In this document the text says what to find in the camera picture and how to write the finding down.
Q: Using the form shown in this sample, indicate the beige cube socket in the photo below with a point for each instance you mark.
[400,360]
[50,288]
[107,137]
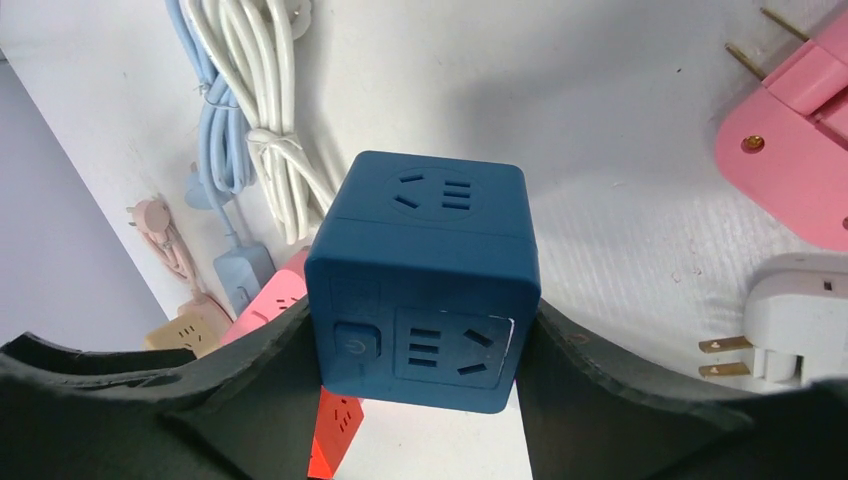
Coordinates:
[189,332]

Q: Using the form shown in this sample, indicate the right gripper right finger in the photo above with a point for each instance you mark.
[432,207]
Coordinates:
[593,410]

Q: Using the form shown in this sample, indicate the pink plug adapter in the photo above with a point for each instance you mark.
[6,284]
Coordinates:
[785,145]

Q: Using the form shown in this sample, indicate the light blue plug box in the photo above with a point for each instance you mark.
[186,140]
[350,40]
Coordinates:
[243,271]

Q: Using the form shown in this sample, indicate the pink triangular power strip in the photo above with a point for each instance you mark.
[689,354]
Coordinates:
[285,288]

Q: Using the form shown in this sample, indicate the red cube socket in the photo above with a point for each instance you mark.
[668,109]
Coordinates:
[337,422]

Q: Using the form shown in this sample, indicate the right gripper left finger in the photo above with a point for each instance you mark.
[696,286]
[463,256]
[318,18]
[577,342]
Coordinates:
[245,411]

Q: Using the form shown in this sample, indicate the blue cube socket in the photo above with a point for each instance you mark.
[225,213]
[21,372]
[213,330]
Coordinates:
[424,281]

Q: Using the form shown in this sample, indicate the white plug adapter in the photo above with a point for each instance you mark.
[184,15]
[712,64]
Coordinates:
[793,327]

